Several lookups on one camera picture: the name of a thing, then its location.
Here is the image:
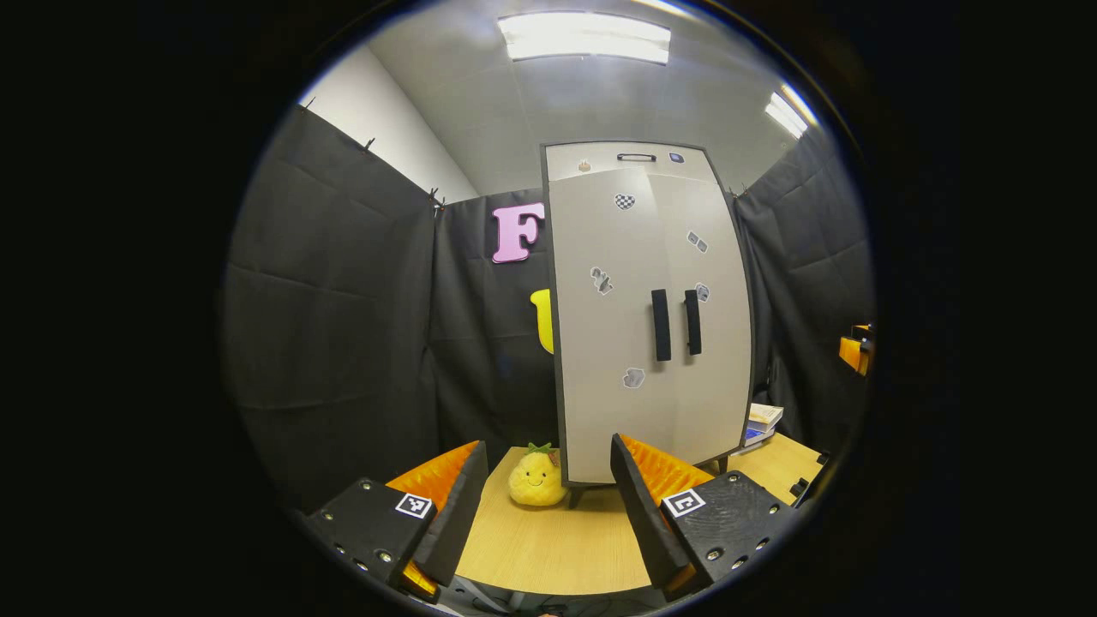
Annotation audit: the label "small ceiling light panel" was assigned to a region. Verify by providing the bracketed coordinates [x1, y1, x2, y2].
[764, 81, 819, 140]

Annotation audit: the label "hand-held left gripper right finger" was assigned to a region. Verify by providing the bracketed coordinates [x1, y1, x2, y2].
[610, 434, 802, 602]

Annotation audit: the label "grey cabinet drawer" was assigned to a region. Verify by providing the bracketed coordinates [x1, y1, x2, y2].
[543, 141, 721, 183]

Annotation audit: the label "large ceiling light panel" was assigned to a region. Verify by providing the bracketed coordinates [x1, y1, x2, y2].
[497, 11, 672, 65]

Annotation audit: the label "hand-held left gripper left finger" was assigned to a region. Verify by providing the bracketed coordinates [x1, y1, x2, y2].
[296, 440, 489, 601]

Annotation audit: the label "grey cabinet door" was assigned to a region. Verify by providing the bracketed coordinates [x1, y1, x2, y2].
[643, 167, 755, 468]
[547, 165, 685, 487]

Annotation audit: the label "stack of books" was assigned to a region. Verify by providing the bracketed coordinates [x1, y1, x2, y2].
[741, 403, 785, 451]

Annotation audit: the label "yellow plush toy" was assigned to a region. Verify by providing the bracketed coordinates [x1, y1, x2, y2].
[507, 442, 568, 507]

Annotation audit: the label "grey shoe cabinet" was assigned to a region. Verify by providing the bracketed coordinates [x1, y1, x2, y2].
[540, 141, 757, 508]

